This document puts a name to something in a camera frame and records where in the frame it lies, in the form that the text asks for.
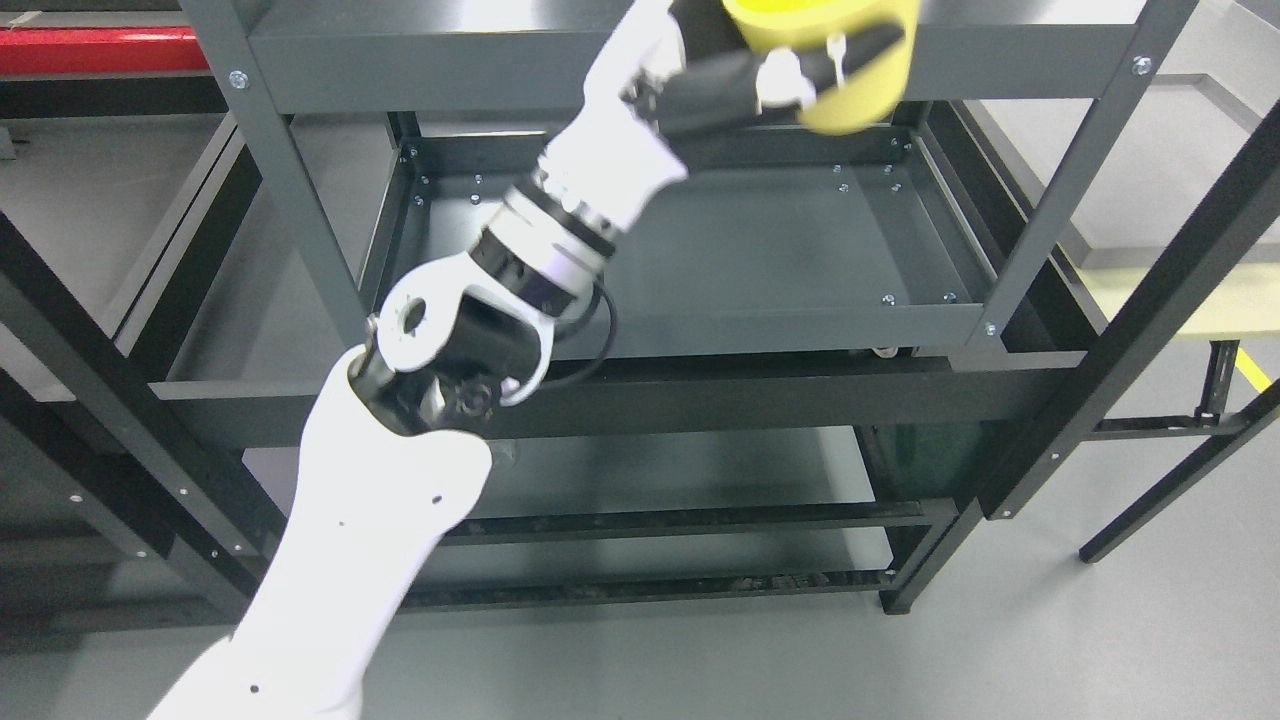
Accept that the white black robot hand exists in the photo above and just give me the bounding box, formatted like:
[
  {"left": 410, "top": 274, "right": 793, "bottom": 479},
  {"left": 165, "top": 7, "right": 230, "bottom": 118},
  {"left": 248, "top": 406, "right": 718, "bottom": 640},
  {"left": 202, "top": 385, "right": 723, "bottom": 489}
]
[{"left": 538, "top": 0, "right": 908, "bottom": 234}]

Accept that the yellow plastic cup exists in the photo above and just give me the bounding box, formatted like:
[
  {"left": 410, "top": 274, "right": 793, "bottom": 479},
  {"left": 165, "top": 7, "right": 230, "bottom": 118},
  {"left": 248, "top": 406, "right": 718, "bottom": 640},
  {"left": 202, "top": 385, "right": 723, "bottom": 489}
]
[{"left": 722, "top": 1, "right": 922, "bottom": 136}]

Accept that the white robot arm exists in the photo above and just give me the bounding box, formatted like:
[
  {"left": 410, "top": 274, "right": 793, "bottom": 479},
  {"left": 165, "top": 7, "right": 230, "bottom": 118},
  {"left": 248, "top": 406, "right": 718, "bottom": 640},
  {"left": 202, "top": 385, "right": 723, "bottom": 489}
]
[{"left": 150, "top": 176, "right": 650, "bottom": 719}]

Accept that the dark grey metal shelf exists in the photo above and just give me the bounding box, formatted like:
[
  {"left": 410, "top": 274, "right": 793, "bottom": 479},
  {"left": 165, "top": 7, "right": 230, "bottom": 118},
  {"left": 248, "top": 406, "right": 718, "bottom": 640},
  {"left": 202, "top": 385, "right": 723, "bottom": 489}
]
[{"left": 182, "top": 1, "right": 1194, "bottom": 615}]

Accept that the black metal rack frame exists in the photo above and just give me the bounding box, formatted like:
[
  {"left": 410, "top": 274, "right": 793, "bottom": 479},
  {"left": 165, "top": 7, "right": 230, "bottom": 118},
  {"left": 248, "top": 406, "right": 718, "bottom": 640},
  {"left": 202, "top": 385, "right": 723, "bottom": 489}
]
[{"left": 0, "top": 70, "right": 1280, "bottom": 651}]

